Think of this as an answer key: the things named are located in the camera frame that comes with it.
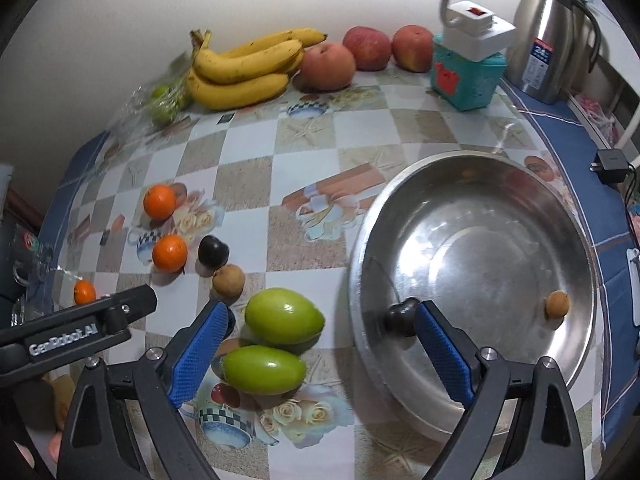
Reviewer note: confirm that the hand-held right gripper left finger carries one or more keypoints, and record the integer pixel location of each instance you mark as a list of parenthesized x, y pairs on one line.
[(197, 355)]

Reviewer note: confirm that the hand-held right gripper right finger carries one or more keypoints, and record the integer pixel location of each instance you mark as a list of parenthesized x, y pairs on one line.
[(445, 355)]

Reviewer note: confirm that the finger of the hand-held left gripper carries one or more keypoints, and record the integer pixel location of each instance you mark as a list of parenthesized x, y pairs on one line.
[(75, 325)]

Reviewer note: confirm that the small orange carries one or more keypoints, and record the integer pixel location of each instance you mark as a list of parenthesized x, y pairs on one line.
[(84, 292), (160, 201), (170, 253)]

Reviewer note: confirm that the dark plum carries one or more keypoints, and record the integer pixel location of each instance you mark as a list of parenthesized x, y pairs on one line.
[(212, 250), (400, 317)]

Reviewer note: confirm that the large green jujube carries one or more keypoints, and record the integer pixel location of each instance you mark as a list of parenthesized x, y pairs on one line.
[(282, 315), (262, 370)]

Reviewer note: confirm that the brown longan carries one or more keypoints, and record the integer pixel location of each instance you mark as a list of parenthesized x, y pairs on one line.
[(228, 281), (556, 305)]

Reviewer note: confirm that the stainless steel basin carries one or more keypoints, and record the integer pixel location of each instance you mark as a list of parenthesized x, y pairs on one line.
[(475, 240)]

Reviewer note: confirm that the clear plastic package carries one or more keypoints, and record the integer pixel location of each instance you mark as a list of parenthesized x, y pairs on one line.
[(32, 242)]

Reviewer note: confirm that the checkered printed tablecloth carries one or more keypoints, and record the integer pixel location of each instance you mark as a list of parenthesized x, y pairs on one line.
[(310, 160)]

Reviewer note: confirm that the clear plastic bag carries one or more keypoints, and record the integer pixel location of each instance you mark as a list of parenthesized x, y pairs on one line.
[(135, 105)]

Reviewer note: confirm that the small green fruit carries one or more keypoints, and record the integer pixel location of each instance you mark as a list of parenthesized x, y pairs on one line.
[(160, 92), (163, 112)]

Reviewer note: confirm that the black charger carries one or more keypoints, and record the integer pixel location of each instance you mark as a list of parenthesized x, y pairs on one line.
[(612, 161)]

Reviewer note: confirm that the teal plastic box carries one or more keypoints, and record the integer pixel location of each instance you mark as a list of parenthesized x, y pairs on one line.
[(470, 85)]

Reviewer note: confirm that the pink plastic bag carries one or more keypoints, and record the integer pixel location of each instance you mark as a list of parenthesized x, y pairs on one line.
[(597, 112)]

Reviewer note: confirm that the white pipe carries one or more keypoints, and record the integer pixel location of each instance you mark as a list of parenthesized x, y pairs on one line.
[(632, 130)]

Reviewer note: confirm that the yellow banana bunch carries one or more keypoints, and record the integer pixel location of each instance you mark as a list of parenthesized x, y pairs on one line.
[(240, 65)]

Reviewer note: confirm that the red apple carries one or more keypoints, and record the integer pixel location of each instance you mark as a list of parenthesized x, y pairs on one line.
[(367, 47), (412, 47)]

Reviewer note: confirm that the pale peach-coloured apple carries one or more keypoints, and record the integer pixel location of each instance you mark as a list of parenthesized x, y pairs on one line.
[(327, 67)]

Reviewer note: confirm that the white power strip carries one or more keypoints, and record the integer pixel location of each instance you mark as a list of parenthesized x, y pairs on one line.
[(480, 35)]

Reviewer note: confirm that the stainless steel thermos jug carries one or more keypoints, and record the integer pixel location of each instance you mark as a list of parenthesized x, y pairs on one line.
[(540, 25)]

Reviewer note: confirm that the brown wooden rail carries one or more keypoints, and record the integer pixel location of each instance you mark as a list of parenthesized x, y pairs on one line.
[(25, 207)]

